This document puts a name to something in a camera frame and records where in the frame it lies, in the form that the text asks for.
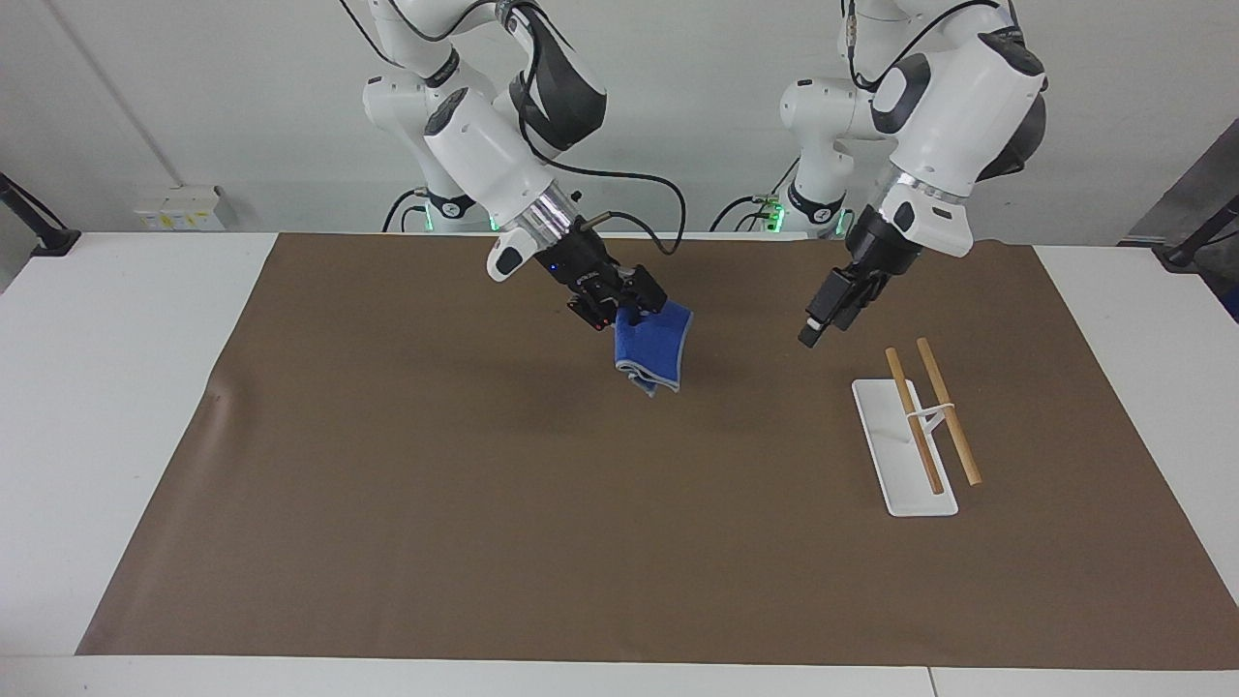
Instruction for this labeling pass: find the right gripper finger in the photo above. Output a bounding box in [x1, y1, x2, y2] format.
[566, 288, 619, 334]
[618, 263, 670, 318]

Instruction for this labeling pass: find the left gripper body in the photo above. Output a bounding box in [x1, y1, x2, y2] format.
[844, 205, 923, 283]

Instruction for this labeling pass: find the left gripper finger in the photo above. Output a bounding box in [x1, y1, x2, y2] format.
[838, 274, 888, 333]
[797, 268, 855, 349]

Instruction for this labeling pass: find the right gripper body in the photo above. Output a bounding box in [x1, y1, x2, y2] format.
[543, 225, 636, 305]

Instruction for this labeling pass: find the blue towel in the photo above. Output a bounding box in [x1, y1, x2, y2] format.
[611, 299, 696, 399]

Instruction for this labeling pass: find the white rack with wooden bars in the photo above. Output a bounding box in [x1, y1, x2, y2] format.
[851, 337, 983, 518]

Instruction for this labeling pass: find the black stand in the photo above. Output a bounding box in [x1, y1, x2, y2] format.
[1150, 194, 1239, 271]
[0, 171, 82, 258]

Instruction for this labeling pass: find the white power strip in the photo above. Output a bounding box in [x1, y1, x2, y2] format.
[133, 183, 227, 232]

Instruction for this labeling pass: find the black cable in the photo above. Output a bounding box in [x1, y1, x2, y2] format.
[838, 0, 1012, 95]
[709, 158, 802, 234]
[516, 58, 689, 258]
[380, 187, 430, 234]

